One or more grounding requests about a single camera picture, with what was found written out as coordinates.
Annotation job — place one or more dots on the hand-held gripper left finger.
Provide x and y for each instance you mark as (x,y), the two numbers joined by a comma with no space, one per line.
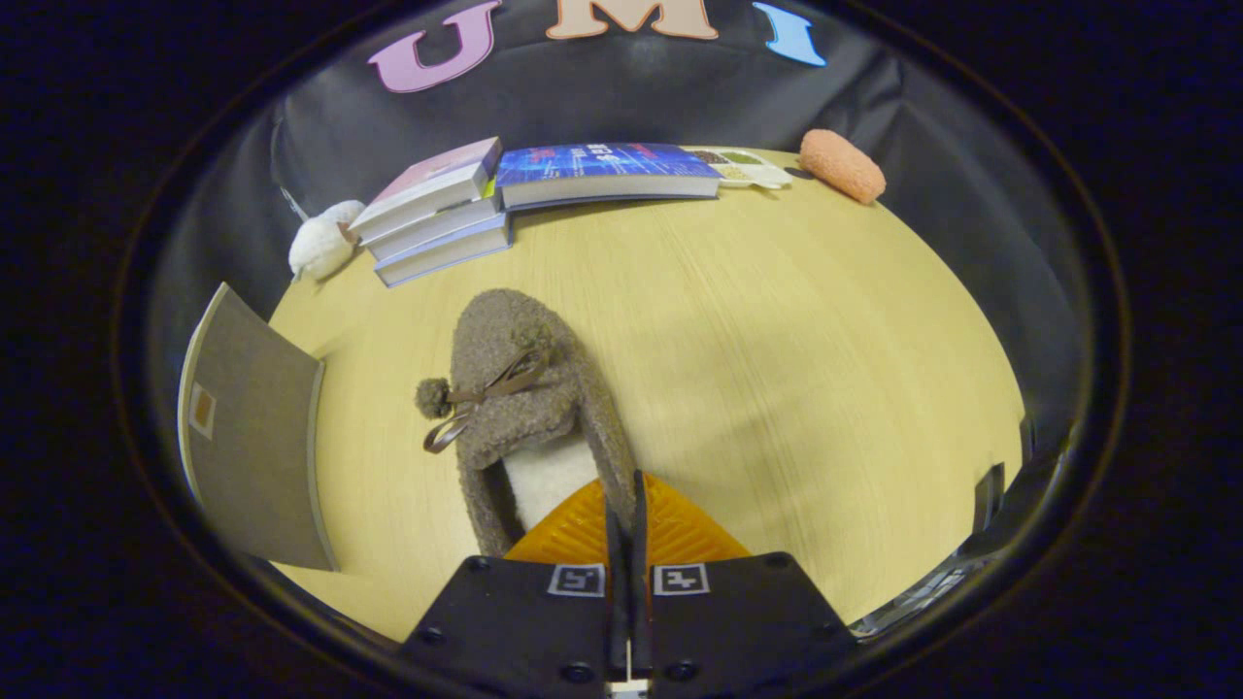
(524,621)

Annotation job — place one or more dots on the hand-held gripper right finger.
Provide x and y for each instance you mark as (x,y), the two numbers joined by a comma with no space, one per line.
(738,621)

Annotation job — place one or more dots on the brown fuzzy shoe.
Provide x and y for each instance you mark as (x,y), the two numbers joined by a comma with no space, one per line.
(515,349)

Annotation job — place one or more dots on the beige grey storage box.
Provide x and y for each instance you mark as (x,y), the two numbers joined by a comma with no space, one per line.
(252,427)

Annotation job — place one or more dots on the grey-blue book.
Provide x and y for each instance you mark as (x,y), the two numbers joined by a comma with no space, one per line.
(447,254)

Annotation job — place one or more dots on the white book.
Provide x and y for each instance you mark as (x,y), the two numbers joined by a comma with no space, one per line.
(437,228)

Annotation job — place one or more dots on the white plush toy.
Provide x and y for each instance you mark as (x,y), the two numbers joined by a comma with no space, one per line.
(320,243)

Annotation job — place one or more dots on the pink cover book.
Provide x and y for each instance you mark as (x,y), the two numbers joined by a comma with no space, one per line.
(432,184)

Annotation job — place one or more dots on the white compartment tray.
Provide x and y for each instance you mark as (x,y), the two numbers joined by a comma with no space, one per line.
(748,167)

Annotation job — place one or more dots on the blue cover book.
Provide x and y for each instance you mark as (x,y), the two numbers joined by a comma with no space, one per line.
(602,163)

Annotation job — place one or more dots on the orange fuzzy plush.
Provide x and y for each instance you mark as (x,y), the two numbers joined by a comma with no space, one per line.
(843,165)

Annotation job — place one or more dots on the black backdrop cloth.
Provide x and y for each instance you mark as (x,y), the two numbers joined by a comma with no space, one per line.
(583,97)

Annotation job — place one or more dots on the dark metal frame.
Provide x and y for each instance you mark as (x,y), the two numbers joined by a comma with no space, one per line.
(988,495)

